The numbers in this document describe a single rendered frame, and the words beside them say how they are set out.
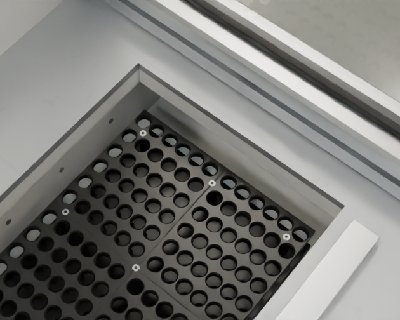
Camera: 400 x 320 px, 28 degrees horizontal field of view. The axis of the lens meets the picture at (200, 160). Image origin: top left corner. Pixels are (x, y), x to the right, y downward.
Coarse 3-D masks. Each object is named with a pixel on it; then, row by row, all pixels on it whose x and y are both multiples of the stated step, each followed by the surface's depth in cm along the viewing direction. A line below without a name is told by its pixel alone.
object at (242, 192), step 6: (162, 132) 72; (168, 138) 71; (174, 144) 71; (180, 150) 71; (186, 150) 71; (198, 162) 70; (204, 168) 70; (210, 168) 70; (228, 180) 69; (234, 186) 69; (240, 192) 69; (246, 192) 69
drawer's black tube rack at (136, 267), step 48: (144, 144) 66; (96, 192) 66; (144, 192) 63; (192, 192) 63; (48, 240) 61; (96, 240) 61; (144, 240) 61; (192, 240) 61; (240, 240) 61; (288, 240) 61; (0, 288) 59; (48, 288) 59; (96, 288) 63; (144, 288) 59; (192, 288) 59; (240, 288) 59
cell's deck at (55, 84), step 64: (64, 0) 66; (0, 64) 63; (64, 64) 63; (128, 64) 63; (192, 64) 63; (0, 128) 60; (64, 128) 60; (256, 128) 60; (0, 192) 58; (320, 192) 59; (384, 192) 58; (320, 256) 56; (384, 256) 56
